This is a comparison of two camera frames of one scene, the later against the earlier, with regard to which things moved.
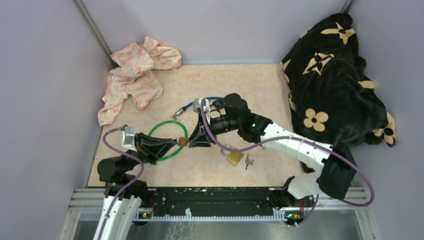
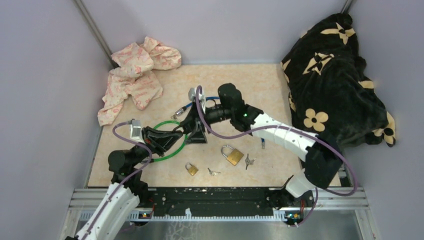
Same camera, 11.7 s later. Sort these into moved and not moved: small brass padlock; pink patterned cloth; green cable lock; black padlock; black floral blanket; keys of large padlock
Moved: small brass padlock; black padlock
Not moved: green cable lock; keys of large padlock; black floral blanket; pink patterned cloth
